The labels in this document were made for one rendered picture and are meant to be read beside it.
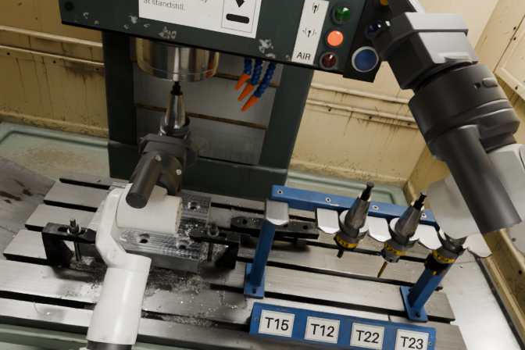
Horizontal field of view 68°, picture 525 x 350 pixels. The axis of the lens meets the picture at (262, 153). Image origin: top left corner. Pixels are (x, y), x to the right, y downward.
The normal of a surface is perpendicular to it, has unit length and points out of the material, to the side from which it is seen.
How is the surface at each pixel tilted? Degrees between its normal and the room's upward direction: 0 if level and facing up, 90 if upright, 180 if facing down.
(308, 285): 0
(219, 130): 90
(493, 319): 24
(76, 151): 0
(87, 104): 90
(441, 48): 30
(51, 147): 0
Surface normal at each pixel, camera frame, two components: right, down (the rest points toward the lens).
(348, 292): 0.17, -0.80
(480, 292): -0.25, -0.80
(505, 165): -0.72, 0.01
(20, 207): 0.55, -0.66
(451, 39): 0.37, -0.40
